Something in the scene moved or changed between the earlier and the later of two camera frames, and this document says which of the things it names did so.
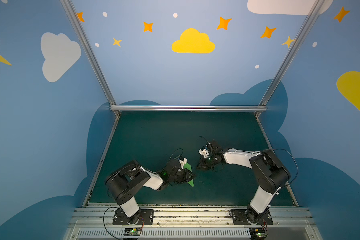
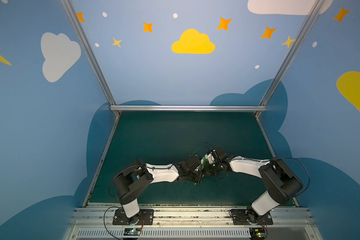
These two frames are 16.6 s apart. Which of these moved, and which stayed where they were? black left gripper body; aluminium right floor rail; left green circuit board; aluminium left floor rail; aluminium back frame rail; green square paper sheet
Moved: black left gripper body; green square paper sheet
Stayed: aluminium left floor rail; aluminium right floor rail; left green circuit board; aluminium back frame rail
